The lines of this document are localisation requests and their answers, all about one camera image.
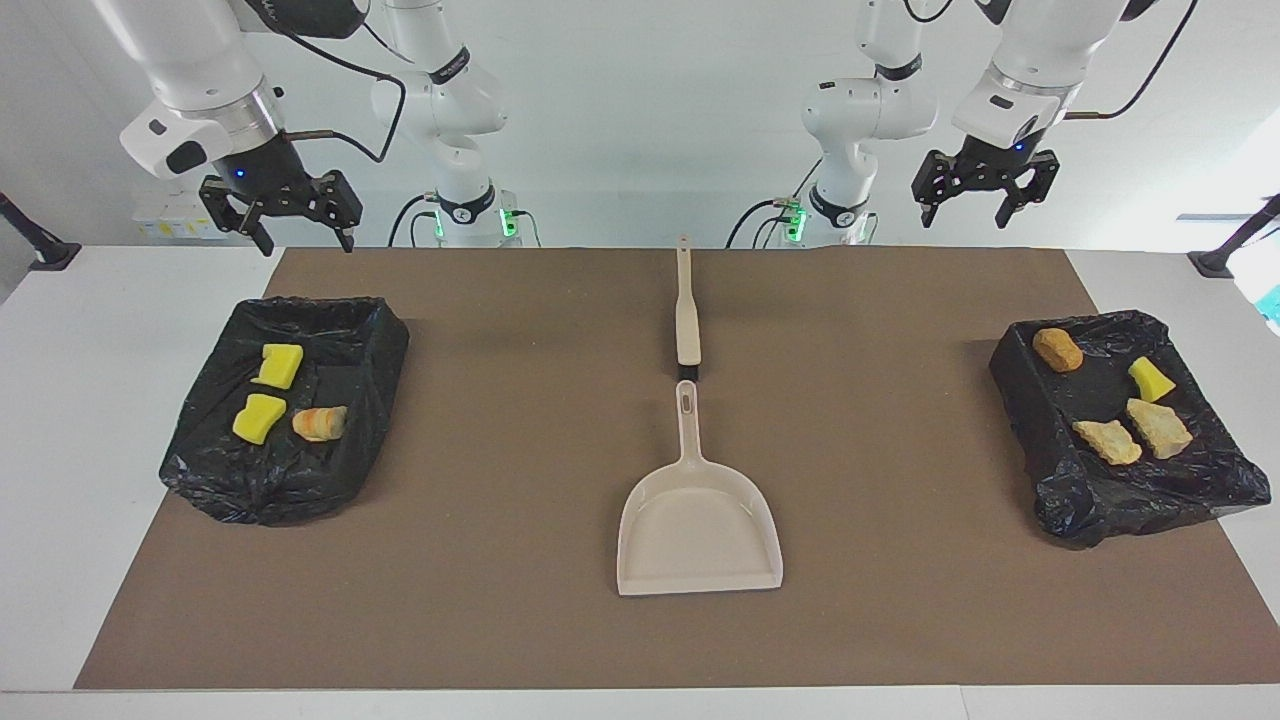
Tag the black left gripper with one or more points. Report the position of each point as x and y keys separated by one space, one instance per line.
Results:
x=985 y=165

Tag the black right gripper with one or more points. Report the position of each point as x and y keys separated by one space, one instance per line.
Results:
x=270 y=190

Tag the green and yellow sponge piece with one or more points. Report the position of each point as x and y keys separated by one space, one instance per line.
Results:
x=280 y=366

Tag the peanut shaped brown foam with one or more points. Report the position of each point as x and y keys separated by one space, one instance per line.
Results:
x=1057 y=350

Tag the small yellow sponge piece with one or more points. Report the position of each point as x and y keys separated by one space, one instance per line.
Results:
x=1150 y=380

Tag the orange striped foam chunk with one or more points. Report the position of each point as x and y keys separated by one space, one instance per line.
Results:
x=1108 y=442

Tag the greenish tan foam chunk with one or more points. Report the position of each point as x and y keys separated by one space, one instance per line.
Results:
x=1160 y=428

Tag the beige hand brush black bristles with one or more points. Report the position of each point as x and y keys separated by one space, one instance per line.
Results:
x=688 y=320

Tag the beige plastic dustpan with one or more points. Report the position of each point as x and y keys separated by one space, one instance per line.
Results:
x=700 y=520

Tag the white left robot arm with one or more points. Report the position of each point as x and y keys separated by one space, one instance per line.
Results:
x=1020 y=80

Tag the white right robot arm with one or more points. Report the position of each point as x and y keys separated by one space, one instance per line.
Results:
x=200 y=90

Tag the black bag lined bin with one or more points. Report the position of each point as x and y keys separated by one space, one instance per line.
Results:
x=220 y=480
x=1100 y=500

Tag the white cardboard box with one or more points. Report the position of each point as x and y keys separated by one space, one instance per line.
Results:
x=185 y=215

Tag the small white labelled box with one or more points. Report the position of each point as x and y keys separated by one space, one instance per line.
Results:
x=150 y=222

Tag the black clamp stand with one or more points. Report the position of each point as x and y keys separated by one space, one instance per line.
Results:
x=1235 y=245
x=40 y=245

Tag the teal object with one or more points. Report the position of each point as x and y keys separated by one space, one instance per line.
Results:
x=1272 y=305

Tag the brown table mat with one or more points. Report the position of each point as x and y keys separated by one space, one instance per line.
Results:
x=600 y=630

